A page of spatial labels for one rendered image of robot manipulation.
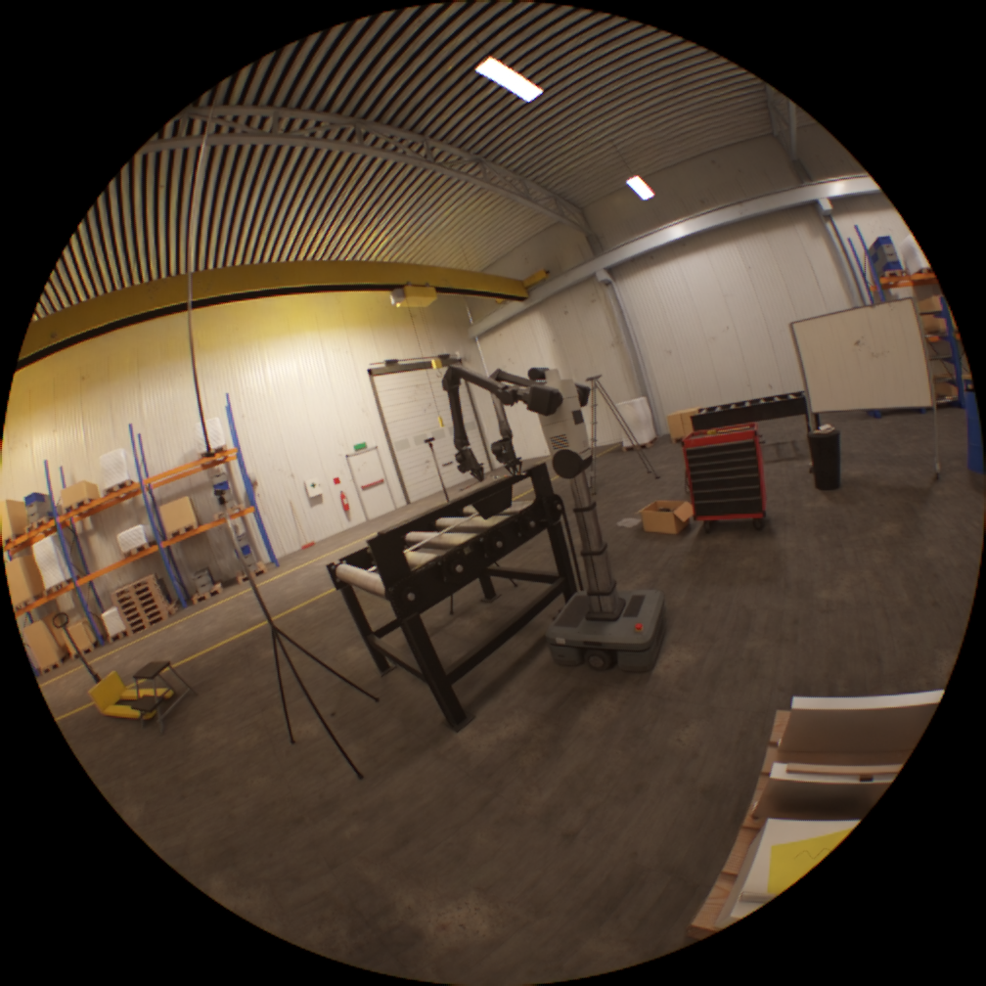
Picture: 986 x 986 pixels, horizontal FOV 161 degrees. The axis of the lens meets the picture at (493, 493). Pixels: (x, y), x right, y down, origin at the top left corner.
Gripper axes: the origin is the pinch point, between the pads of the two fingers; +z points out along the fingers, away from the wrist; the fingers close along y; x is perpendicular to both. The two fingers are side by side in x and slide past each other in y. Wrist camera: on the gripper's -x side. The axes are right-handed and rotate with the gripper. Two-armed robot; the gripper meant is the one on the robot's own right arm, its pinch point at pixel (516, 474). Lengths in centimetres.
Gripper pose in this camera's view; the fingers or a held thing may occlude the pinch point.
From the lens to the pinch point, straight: 203.1
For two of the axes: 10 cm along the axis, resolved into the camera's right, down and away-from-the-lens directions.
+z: 2.8, 9.5, 1.6
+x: 6.8, -0.8, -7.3
